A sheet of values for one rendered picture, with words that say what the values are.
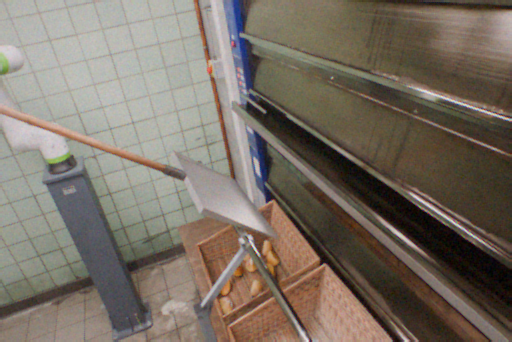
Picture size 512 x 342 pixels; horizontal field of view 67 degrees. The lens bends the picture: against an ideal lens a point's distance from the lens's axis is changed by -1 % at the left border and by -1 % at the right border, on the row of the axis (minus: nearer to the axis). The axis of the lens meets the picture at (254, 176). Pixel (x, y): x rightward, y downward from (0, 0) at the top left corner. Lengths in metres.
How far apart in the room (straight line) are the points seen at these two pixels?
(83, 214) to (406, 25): 1.90
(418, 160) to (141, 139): 2.15
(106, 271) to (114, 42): 1.40
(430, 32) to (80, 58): 2.17
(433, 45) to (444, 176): 0.28
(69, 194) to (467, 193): 1.91
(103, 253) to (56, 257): 0.81
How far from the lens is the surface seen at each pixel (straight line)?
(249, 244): 1.35
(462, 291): 0.83
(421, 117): 0.97
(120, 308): 2.77
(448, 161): 0.96
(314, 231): 1.74
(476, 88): 0.82
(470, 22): 0.86
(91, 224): 2.40
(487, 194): 0.90
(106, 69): 2.72
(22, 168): 2.94
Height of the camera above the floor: 2.02
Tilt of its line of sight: 29 degrees down
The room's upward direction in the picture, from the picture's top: 10 degrees counter-clockwise
